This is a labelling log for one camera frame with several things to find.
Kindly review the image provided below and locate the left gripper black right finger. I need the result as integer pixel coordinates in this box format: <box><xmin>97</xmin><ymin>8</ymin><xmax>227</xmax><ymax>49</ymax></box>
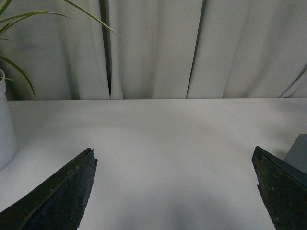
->
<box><xmin>252</xmin><ymin>146</ymin><xmax>307</xmax><ymax>230</ymax></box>

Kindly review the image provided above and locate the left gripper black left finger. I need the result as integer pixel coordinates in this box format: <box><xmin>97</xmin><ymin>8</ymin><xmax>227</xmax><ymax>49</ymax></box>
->
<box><xmin>0</xmin><ymin>148</ymin><xmax>97</xmax><ymax>230</ymax></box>

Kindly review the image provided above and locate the gray base block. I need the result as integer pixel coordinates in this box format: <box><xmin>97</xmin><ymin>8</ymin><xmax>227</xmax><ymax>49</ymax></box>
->
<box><xmin>284</xmin><ymin>134</ymin><xmax>307</xmax><ymax>174</ymax></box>

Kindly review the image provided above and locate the white plant pot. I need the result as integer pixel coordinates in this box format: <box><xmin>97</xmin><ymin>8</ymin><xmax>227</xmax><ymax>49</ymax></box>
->
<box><xmin>0</xmin><ymin>70</ymin><xmax>17</xmax><ymax>170</ymax></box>

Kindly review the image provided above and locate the gray curtain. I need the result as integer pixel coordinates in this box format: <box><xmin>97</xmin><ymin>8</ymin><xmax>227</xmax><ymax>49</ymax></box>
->
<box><xmin>0</xmin><ymin>0</ymin><xmax>307</xmax><ymax>100</ymax></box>

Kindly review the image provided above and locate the green spider plant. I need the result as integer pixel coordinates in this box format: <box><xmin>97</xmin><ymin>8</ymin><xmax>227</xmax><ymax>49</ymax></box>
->
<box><xmin>0</xmin><ymin>0</ymin><xmax>129</xmax><ymax>97</ymax></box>

